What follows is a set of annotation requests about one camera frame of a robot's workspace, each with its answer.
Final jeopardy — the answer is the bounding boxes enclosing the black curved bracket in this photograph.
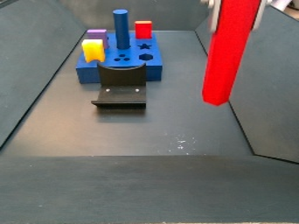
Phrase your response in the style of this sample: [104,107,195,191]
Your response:
[91,64,146,109]

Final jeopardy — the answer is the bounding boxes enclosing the red hexagon peg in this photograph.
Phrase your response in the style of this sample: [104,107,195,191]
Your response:
[202,0,261,106]

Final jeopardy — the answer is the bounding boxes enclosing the yellow arch block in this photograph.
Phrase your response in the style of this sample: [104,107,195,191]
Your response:
[82,39,106,62]

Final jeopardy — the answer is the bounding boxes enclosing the red rectangular block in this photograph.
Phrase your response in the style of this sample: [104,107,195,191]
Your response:
[135,20,152,39]

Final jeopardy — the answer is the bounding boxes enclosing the blue cylinder peg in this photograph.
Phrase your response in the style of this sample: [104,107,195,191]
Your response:
[114,9,130,50]

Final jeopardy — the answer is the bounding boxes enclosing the blue shape board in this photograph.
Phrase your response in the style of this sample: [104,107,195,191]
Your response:
[76,33,163,84]

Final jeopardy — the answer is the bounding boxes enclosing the purple block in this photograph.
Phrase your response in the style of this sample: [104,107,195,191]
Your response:
[87,29,108,49]

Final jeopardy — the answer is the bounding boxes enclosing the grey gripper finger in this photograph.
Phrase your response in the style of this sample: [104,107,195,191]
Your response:
[251,0,273,31]
[200,0,222,32]

